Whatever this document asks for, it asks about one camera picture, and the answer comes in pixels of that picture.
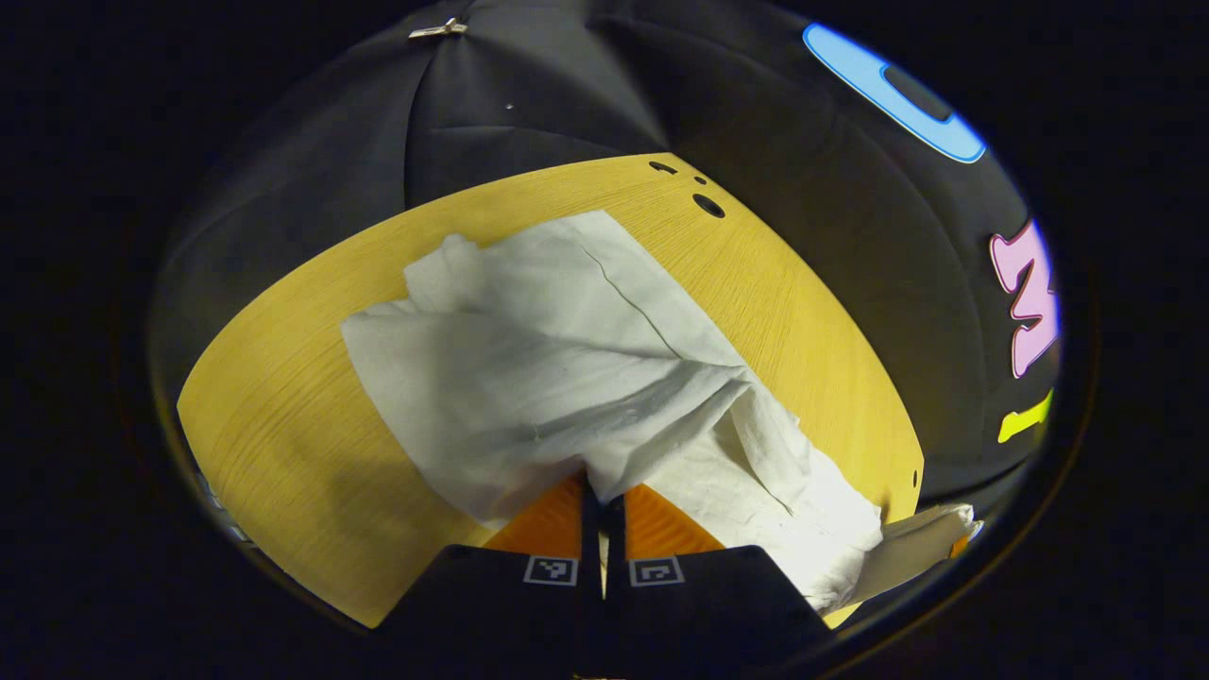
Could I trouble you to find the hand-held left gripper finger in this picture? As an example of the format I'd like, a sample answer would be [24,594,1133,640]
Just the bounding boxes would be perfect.
[373,472,605,667]
[604,484,837,672]

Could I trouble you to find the white jeans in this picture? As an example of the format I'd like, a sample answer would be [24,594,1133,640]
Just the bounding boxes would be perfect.
[340,210,985,615]

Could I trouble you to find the black backdrop cloth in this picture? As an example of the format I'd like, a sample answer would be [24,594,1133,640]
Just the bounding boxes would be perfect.
[151,0,1064,502]

